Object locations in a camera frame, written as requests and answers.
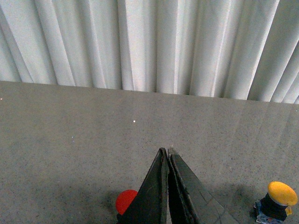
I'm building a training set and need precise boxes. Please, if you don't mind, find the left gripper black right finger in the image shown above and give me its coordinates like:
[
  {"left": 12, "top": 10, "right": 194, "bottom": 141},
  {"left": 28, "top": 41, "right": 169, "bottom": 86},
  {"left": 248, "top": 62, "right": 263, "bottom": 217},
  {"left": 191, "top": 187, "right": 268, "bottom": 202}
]
[{"left": 168, "top": 148, "right": 238, "bottom": 224}]

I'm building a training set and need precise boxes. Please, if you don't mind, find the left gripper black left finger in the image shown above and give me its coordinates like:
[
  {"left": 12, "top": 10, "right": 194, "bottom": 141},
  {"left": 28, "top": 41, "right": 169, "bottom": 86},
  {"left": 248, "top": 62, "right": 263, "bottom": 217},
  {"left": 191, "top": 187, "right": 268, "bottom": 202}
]
[{"left": 117, "top": 148, "right": 169, "bottom": 224}]

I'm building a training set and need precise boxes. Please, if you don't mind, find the yellow push button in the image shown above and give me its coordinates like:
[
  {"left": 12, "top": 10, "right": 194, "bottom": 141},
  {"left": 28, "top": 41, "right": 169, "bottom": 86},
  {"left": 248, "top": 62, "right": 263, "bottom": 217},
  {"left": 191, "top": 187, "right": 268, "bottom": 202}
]
[{"left": 254, "top": 181, "right": 298, "bottom": 224}]

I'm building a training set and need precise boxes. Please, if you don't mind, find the red push button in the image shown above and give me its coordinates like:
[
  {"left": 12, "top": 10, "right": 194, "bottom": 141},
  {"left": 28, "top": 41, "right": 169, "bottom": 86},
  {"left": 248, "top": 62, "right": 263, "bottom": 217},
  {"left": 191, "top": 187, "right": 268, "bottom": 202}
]
[{"left": 115, "top": 189, "right": 138, "bottom": 215}]

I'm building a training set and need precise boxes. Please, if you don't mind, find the white pleated curtain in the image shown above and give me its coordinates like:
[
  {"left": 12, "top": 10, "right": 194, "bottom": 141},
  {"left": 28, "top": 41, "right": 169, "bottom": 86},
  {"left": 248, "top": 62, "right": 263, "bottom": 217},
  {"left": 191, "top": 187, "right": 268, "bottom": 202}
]
[{"left": 0, "top": 0, "right": 299, "bottom": 104}]

